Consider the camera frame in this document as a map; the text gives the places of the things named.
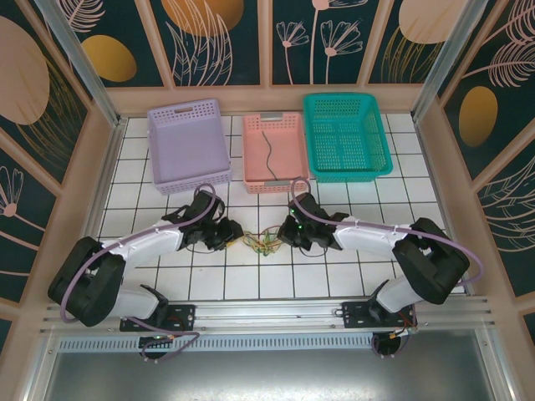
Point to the pink perforated plastic basket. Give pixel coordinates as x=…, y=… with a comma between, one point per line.
x=288, y=146

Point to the aluminium frame post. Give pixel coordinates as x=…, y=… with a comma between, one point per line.
x=85, y=62
x=446, y=62

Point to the brushed metal sheet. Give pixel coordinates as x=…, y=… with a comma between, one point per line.
x=267, y=380

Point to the lilac perforated plastic basket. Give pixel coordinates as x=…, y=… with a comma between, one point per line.
x=188, y=142

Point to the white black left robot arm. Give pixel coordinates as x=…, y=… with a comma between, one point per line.
x=150, y=248

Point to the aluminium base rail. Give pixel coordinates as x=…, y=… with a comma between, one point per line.
x=267, y=311

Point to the teal mesh plastic basket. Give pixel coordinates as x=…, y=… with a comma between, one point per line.
x=347, y=142

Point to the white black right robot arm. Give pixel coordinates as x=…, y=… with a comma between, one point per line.
x=363, y=242

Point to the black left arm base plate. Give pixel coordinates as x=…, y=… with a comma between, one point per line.
x=186, y=311

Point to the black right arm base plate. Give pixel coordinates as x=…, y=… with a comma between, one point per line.
x=353, y=311

